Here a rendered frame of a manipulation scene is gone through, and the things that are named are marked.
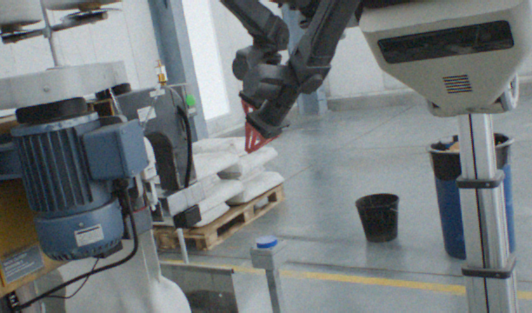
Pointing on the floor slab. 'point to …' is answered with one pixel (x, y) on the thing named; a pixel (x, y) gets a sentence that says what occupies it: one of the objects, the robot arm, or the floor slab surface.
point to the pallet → (206, 241)
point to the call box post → (275, 290)
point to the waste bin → (446, 174)
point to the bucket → (379, 216)
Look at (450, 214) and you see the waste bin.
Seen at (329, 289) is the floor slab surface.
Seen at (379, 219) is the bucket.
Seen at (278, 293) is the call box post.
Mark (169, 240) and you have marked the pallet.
